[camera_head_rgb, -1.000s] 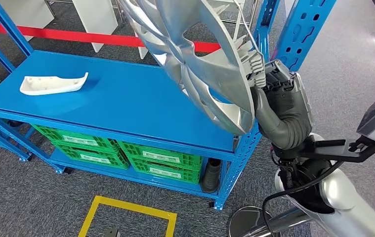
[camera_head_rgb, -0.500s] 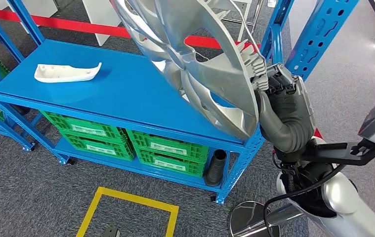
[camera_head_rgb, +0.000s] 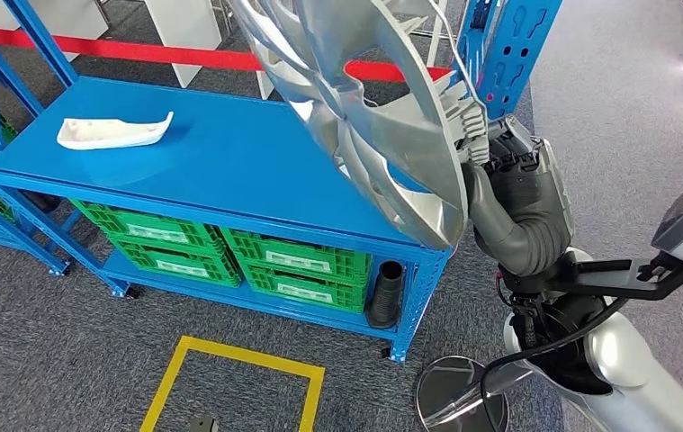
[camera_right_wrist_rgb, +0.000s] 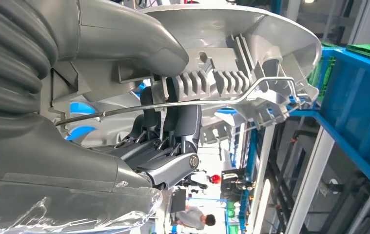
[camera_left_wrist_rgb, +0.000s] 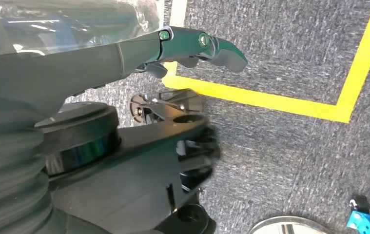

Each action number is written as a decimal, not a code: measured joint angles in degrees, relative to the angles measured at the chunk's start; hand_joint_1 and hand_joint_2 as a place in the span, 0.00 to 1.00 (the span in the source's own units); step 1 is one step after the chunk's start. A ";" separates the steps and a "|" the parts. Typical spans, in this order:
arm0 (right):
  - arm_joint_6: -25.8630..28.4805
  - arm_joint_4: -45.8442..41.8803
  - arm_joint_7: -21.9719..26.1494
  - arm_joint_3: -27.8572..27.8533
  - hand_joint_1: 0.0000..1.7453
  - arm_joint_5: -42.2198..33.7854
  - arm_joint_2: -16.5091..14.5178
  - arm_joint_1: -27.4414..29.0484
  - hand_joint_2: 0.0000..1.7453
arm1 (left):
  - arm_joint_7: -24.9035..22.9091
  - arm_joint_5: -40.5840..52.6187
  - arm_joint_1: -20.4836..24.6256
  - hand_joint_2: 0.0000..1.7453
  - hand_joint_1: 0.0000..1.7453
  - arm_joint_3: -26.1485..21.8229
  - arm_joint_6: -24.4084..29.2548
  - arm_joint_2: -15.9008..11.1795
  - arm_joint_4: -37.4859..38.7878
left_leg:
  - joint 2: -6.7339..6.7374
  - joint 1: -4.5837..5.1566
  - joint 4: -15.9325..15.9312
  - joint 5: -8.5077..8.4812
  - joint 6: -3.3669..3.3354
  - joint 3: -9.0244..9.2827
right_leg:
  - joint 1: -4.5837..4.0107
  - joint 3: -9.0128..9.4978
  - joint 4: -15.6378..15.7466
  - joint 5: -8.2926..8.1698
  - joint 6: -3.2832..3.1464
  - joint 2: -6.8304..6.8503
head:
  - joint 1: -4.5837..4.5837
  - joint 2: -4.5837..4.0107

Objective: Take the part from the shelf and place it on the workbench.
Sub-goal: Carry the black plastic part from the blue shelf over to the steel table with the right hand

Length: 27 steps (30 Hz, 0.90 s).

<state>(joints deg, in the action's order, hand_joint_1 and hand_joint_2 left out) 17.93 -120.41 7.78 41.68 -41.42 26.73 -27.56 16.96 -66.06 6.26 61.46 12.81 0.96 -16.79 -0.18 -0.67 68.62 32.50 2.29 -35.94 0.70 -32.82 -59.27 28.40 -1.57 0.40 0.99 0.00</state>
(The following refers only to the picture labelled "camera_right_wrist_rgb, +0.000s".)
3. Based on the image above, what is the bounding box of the green plastic crate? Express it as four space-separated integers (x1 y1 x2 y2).
345 43 370 66
307 42 338 102

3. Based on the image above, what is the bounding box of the white metal beam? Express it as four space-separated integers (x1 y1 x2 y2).
247 124 276 234
284 126 336 234

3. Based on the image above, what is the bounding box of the blue metal shelf rack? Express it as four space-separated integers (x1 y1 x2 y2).
288 45 370 203

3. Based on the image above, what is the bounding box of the person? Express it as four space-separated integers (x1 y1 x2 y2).
174 206 218 231

